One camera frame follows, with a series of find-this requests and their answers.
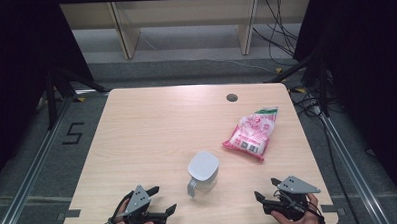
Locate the bundle of black cables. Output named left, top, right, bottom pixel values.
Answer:
left=251, top=0, right=302, bottom=68

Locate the black metal stand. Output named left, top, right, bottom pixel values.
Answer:
left=44, top=65, right=111, bottom=131
left=263, top=50, right=332, bottom=121

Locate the clear jar with grey lid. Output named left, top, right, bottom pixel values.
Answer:
left=185, top=150, right=222, bottom=199

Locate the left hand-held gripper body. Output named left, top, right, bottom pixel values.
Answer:
left=120, top=183, right=168, bottom=224

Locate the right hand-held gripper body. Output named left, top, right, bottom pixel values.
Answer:
left=262, top=175, right=322, bottom=223

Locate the black tape strip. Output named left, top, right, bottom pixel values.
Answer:
left=320, top=203, right=347, bottom=218
left=55, top=208, right=82, bottom=222

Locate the aluminium floor rail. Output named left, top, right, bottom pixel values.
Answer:
left=320, top=110, right=397, bottom=224
left=0, top=95, right=78, bottom=224

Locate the right hand-held gripper cable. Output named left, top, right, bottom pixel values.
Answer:
left=272, top=187, right=326, bottom=224

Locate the pink and white sugar bag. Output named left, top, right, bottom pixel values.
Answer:
left=220, top=105, right=281, bottom=164

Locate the black curtain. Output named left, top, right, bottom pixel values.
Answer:
left=0, top=0, right=98, bottom=188
left=292, top=0, right=397, bottom=210

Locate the black floor cable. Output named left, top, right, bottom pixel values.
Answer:
left=290, top=85, right=363, bottom=224

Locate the beige wooden shelf unit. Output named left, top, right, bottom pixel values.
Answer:
left=59, top=0, right=314, bottom=63

